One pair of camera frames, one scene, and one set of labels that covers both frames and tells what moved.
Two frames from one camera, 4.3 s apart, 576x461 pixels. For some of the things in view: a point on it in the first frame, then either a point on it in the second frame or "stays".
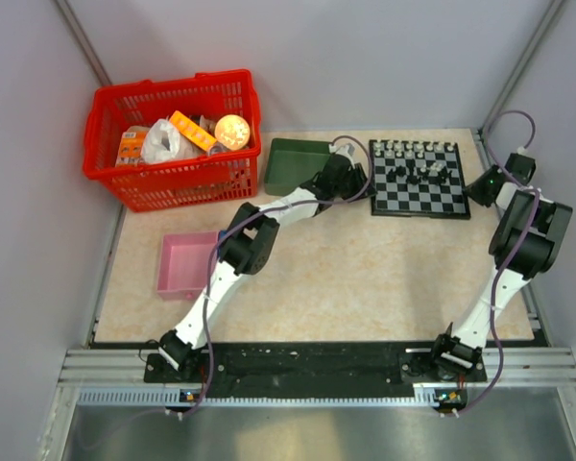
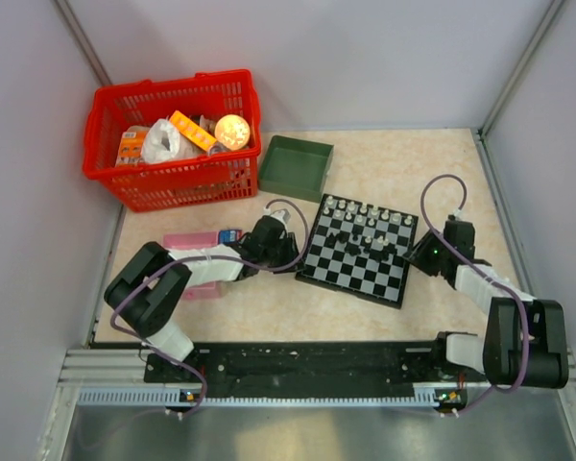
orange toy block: (193, 131) stays
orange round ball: (232, 132) stays
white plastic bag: (162, 143) stays
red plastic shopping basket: (226, 176) stays
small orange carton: (130, 151) stays
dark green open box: (289, 163) stays
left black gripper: (356, 172) -> (289, 242)
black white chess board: (417, 179) -> (358, 249)
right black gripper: (472, 190) -> (416, 254)
